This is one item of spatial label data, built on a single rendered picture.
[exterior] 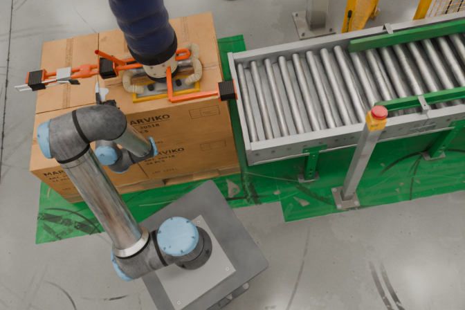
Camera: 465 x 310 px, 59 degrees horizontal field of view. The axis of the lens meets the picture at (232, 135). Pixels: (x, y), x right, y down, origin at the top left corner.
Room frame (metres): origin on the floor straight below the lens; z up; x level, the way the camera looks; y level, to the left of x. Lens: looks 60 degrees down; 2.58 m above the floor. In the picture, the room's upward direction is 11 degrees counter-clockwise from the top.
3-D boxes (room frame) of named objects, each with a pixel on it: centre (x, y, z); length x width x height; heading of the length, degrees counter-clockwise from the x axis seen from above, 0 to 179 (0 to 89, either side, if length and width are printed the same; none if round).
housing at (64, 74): (1.38, 0.74, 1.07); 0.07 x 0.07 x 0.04; 88
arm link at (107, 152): (0.92, 0.55, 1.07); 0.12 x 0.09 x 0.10; 178
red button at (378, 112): (0.85, -0.64, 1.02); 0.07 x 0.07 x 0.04
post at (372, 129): (0.85, -0.64, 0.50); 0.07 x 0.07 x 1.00; 89
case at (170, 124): (1.36, 0.29, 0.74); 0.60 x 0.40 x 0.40; 89
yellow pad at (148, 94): (1.27, 0.28, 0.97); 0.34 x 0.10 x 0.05; 88
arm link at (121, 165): (0.92, 0.53, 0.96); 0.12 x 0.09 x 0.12; 101
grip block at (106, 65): (1.37, 0.53, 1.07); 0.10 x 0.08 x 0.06; 178
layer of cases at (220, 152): (1.68, 0.58, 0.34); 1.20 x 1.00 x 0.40; 89
